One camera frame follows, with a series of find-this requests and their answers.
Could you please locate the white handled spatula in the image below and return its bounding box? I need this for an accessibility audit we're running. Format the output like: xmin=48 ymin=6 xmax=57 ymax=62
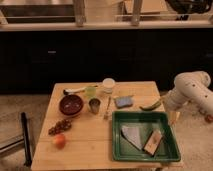
xmin=63 ymin=85 xmax=98 ymax=95

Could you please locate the metal cup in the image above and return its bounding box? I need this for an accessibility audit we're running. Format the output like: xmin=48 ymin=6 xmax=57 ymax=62
xmin=89 ymin=98 xmax=101 ymax=114

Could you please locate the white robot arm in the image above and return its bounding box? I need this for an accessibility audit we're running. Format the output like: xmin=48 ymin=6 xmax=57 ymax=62
xmin=165 ymin=71 xmax=213 ymax=116

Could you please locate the bunch of red grapes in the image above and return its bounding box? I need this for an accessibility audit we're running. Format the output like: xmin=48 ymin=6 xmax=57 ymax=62
xmin=48 ymin=119 xmax=71 ymax=136

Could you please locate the green plastic tray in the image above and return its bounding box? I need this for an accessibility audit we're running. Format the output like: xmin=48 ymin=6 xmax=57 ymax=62
xmin=112 ymin=111 xmax=181 ymax=163

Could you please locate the orange peach fruit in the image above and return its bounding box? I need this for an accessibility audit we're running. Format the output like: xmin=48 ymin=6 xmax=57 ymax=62
xmin=53 ymin=134 xmax=66 ymax=149

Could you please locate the blue sponge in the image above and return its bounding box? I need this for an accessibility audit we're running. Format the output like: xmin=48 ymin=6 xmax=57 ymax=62
xmin=114 ymin=96 xmax=133 ymax=109

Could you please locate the wooden block brush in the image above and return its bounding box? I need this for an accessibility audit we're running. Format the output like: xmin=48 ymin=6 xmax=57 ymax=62
xmin=143 ymin=130 xmax=163 ymax=156

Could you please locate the dark red bowl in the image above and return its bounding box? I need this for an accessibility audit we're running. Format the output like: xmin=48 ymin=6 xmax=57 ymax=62
xmin=59 ymin=94 xmax=84 ymax=116

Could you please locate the grey towel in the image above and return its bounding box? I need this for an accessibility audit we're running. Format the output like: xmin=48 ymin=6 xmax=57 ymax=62
xmin=121 ymin=125 xmax=142 ymax=150

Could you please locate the light green cup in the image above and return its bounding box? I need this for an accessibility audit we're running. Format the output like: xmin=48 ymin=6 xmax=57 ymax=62
xmin=85 ymin=86 xmax=96 ymax=99

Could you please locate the black stand bar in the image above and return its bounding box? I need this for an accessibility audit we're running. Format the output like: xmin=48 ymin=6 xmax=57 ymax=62
xmin=21 ymin=112 xmax=32 ymax=167

